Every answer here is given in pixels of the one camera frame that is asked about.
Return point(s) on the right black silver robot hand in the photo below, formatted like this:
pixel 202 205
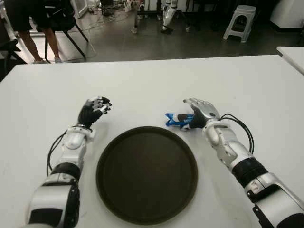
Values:
pixel 206 111

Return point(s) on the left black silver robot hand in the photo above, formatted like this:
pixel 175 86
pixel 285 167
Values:
pixel 86 116

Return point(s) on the blue Oreo cookie packet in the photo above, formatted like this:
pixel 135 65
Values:
pixel 174 118

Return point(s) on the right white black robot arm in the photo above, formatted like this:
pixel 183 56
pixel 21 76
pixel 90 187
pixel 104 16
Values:
pixel 221 140

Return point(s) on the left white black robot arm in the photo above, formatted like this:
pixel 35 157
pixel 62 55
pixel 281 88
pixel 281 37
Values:
pixel 73 140

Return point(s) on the clear floor mat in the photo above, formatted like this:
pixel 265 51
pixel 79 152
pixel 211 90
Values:
pixel 88 51

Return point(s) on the round dark brown tray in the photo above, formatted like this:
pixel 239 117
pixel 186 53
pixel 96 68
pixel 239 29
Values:
pixel 147 175

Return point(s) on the black chair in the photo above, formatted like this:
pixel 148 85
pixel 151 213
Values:
pixel 8 46
pixel 67 23

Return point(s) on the white side table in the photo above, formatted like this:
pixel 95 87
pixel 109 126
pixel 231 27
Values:
pixel 294 57

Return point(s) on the white plastic stool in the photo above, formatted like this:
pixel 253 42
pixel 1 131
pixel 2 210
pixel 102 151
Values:
pixel 244 10

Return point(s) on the white bag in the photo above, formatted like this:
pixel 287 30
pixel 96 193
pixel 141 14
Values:
pixel 127 6

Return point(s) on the person in black shorts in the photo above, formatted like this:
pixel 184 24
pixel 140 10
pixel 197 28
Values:
pixel 23 14

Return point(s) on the white cabinet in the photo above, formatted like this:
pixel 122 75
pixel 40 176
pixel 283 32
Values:
pixel 287 14

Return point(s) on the black wheeled gantry frame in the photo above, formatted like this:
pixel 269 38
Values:
pixel 135 21

